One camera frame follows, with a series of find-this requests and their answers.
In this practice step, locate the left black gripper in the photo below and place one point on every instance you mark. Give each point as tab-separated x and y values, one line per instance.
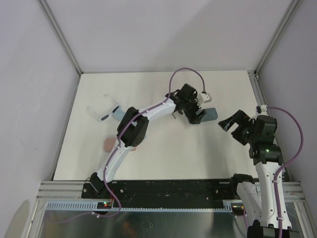
193	119

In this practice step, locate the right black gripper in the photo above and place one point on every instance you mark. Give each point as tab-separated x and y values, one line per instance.
239	117

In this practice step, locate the blue glasses case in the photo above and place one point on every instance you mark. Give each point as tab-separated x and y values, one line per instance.
211	114

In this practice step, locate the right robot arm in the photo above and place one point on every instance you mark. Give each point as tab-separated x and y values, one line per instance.
264	211

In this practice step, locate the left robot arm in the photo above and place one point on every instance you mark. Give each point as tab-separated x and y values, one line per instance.
133	127

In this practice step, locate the pink glasses case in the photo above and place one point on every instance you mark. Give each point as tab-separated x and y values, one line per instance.
111	143

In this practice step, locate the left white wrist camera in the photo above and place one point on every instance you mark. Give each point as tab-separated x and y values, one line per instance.
203	98

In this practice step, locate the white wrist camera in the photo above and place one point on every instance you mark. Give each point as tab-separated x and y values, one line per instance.
203	98
261	110

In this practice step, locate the black frame sunglasses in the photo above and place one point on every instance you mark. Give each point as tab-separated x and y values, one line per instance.
176	115

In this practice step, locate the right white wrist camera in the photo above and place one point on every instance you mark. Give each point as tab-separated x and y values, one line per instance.
261	110

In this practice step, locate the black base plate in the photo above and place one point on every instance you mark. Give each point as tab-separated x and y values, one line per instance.
180	191

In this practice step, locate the white frame sunglasses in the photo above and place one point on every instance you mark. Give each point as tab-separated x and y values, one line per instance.
104	108

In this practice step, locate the right aluminium frame post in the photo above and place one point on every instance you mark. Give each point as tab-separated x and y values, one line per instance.
283	24

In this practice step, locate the aluminium frame post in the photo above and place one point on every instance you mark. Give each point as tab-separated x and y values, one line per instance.
283	24
48	13

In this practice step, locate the aluminium front rail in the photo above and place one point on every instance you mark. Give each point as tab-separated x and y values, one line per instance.
60	190

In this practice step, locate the grey slotted cable duct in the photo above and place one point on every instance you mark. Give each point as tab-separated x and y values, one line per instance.
103	206

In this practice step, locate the left aluminium frame post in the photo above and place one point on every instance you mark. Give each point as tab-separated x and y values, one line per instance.
48	13

